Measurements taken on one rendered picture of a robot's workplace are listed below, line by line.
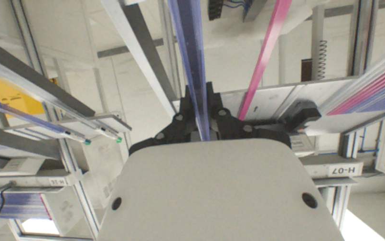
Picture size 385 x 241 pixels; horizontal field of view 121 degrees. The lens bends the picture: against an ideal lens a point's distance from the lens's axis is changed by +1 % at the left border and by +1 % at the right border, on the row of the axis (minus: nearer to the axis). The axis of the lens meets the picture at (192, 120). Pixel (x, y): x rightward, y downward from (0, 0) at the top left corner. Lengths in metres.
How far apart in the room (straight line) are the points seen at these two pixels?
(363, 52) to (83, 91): 3.17
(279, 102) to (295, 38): 2.14
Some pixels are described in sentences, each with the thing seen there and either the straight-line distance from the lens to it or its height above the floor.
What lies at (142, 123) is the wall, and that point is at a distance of 2.32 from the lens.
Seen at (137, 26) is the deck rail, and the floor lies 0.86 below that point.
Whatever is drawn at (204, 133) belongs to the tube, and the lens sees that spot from 0.17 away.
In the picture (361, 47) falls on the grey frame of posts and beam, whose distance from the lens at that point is 0.80.
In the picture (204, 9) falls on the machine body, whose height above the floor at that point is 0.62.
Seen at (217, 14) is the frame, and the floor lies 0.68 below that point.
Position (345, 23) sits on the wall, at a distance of 2.93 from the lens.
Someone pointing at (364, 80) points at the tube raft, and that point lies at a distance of 0.43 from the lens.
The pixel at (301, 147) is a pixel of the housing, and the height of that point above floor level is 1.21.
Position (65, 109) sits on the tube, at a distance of 0.32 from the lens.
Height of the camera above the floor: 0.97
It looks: 11 degrees up
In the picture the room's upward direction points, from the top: 173 degrees clockwise
